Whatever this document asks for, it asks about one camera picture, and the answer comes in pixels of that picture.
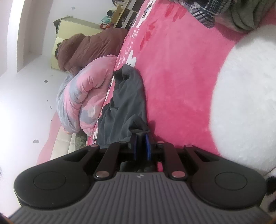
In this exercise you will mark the white shelf with items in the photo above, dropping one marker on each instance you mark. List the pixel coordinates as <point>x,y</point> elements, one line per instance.
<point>122,15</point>

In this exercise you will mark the green plaid cloth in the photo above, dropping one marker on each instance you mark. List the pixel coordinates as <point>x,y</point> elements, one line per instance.
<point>224,13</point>

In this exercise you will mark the pink white bed headboard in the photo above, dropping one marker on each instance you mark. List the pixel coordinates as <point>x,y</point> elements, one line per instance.
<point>59,142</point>

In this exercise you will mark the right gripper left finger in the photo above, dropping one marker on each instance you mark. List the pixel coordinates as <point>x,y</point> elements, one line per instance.
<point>134,146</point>

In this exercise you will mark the pink grey folded quilt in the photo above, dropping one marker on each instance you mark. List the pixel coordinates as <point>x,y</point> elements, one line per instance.
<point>81,97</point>

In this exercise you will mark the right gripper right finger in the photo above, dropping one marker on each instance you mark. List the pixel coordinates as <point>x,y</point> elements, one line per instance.
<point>148,147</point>

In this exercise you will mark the pink floral bed blanket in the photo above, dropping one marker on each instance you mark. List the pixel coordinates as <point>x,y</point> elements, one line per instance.
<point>213,88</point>

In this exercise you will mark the brown plush coat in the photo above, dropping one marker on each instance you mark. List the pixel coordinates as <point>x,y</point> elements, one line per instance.
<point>78,51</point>

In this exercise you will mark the yellow cabinet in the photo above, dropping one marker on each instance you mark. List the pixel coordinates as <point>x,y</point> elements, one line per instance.
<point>67,27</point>

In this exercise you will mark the dark grey trousers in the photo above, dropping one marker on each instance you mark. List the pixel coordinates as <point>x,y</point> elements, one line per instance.
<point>125,114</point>

